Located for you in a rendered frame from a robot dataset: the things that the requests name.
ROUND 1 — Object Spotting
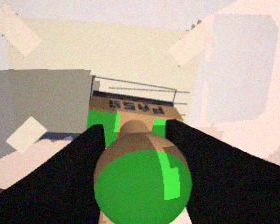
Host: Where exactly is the wooden stamp with green ball handle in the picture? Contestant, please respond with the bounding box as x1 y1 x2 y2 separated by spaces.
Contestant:
87 89 192 224

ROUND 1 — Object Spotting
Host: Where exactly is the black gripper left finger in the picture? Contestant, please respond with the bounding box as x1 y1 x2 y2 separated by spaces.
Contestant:
0 124 107 224

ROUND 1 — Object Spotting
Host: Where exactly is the cream paper card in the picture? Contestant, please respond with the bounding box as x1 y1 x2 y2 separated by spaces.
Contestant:
0 4 216 155

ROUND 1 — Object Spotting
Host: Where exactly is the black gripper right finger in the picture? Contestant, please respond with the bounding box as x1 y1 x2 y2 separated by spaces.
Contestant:
165 119 280 224

